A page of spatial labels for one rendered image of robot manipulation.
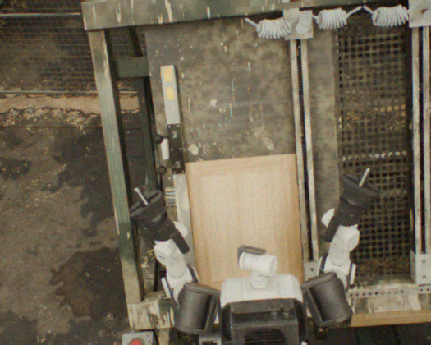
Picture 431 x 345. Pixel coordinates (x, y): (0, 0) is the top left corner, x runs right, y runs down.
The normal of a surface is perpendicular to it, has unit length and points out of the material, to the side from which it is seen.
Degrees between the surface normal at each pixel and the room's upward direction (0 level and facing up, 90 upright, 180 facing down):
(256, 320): 23
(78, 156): 0
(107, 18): 57
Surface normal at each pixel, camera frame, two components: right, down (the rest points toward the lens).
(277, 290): -0.10, -0.91
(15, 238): -0.09, -0.68
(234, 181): -0.02, 0.23
